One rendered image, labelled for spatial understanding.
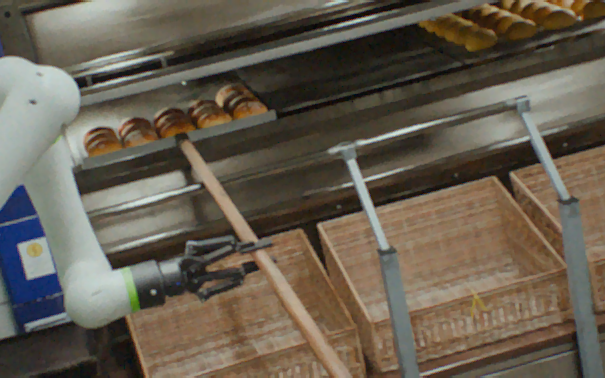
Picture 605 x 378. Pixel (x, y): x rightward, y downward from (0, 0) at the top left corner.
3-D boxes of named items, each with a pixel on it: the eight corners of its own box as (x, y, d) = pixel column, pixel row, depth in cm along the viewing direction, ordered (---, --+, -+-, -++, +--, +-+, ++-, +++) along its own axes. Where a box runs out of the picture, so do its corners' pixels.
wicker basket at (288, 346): (133, 367, 375) (111, 279, 366) (320, 311, 386) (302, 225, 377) (160, 445, 330) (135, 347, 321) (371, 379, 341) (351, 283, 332)
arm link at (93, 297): (74, 344, 260) (61, 294, 256) (68, 318, 271) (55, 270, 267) (144, 323, 262) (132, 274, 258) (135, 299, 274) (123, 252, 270)
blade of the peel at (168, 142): (276, 119, 367) (274, 109, 366) (84, 169, 358) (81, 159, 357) (249, 92, 401) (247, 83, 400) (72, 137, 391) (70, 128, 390)
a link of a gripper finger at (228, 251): (188, 268, 269) (186, 262, 269) (238, 245, 270) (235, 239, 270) (191, 274, 265) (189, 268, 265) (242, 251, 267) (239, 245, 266)
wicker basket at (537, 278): (330, 308, 386) (313, 222, 377) (509, 258, 395) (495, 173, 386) (378, 378, 341) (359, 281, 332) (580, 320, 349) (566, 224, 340)
